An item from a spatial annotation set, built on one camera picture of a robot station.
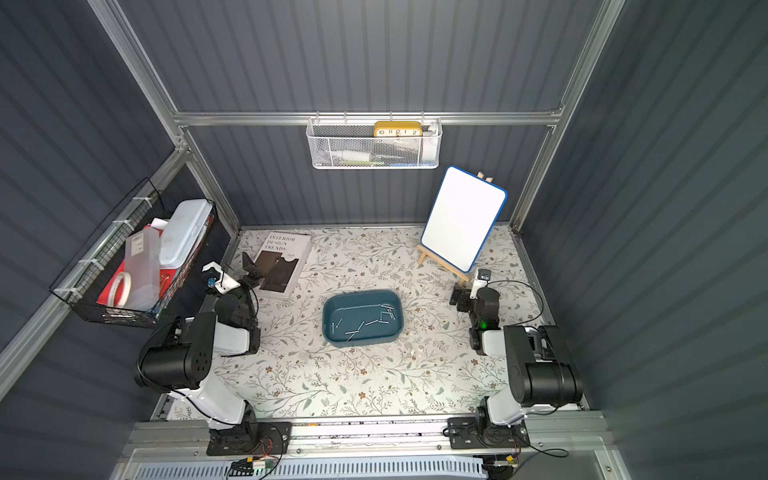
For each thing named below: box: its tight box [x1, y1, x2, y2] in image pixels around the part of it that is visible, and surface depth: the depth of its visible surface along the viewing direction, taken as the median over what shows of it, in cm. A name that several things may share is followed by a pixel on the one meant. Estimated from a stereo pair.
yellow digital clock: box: [374, 121, 423, 137], surface depth 89 cm
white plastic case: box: [159, 198, 213, 270], surface depth 75 cm
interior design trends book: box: [254, 232, 312, 299], surface depth 107 cm
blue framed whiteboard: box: [420, 165, 508, 274], surface depth 88 cm
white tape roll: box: [107, 271, 131, 308], surface depth 66 cm
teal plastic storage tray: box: [322, 290, 404, 348], surface depth 96 cm
